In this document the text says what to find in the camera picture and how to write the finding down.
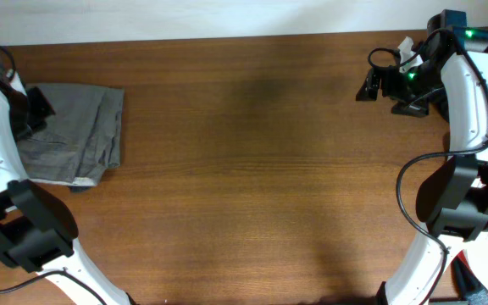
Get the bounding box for grey shorts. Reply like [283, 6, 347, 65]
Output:
[18, 83, 125, 187]

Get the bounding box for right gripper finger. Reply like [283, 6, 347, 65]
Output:
[355, 80, 378, 102]
[391, 102, 429, 118]

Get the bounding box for folded dark green garment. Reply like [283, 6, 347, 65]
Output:
[68, 184, 94, 193]

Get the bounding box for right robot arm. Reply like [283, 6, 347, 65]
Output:
[356, 15, 488, 304]

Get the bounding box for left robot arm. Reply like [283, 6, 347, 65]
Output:
[0, 45, 134, 305]

